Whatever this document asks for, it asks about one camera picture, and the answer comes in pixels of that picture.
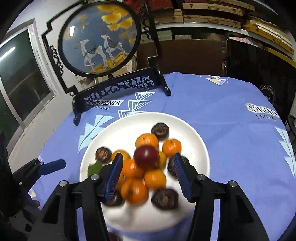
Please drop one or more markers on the large orange mandarin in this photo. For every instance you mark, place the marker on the large orange mandarin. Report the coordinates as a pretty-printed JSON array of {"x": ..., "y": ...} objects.
[{"x": 134, "y": 192}]

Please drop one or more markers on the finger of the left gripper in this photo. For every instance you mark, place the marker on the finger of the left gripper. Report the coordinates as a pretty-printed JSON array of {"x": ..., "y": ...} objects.
[{"x": 52, "y": 167}]

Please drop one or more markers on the green leaf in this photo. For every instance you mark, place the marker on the green leaf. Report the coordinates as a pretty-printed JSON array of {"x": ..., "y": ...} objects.
[{"x": 94, "y": 168}]

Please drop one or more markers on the window with white frame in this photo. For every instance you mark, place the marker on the window with white frame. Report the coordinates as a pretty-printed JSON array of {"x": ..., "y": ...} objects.
[{"x": 25, "y": 81}]

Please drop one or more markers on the shelf with wooden frames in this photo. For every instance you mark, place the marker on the shelf with wooden frames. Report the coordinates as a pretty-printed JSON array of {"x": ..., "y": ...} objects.
[{"x": 249, "y": 19}]

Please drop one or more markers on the black carved screen stand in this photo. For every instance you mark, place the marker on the black carved screen stand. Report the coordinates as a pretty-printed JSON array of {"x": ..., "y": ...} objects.
[{"x": 143, "y": 78}]

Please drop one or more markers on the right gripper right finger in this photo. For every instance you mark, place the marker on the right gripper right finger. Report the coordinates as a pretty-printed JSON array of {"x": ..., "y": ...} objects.
[{"x": 238, "y": 218}]

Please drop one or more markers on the dark red plum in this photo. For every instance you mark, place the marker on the dark red plum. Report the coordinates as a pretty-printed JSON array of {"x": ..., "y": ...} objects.
[{"x": 146, "y": 157}]

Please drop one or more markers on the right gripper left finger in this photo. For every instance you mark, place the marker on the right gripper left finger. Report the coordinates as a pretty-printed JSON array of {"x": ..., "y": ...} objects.
[{"x": 58, "y": 220}]

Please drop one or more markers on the white oval plate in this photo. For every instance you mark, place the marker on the white oval plate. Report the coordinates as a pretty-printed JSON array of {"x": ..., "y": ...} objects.
[{"x": 166, "y": 205}]

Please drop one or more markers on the round deer painting screen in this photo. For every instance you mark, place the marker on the round deer painting screen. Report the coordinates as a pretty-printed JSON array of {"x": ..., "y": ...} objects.
[{"x": 99, "y": 38}]

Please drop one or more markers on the blue patterned tablecloth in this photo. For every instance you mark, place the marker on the blue patterned tablecloth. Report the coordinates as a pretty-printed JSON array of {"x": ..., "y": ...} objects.
[{"x": 246, "y": 140}]

